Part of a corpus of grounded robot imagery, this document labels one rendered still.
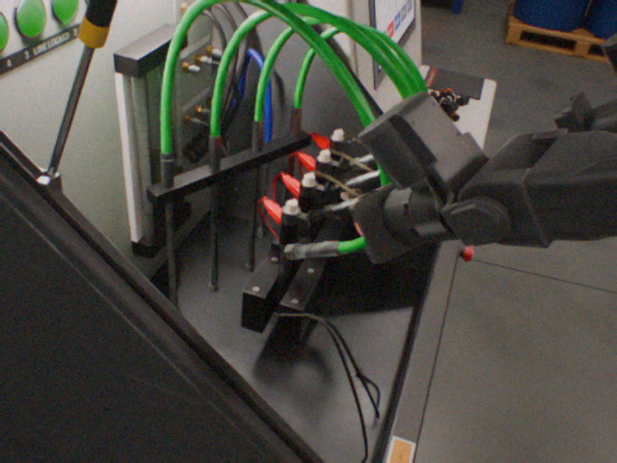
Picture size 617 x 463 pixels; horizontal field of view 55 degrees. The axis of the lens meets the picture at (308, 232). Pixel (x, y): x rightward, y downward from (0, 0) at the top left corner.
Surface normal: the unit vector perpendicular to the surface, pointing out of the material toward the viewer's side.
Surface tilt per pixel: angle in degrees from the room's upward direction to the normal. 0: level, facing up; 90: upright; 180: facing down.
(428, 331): 0
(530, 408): 0
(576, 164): 37
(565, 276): 0
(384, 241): 50
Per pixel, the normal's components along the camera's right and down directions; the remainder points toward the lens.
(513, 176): -0.48, -0.79
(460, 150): 0.43, -0.15
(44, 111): 0.94, 0.27
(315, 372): 0.11, -0.79
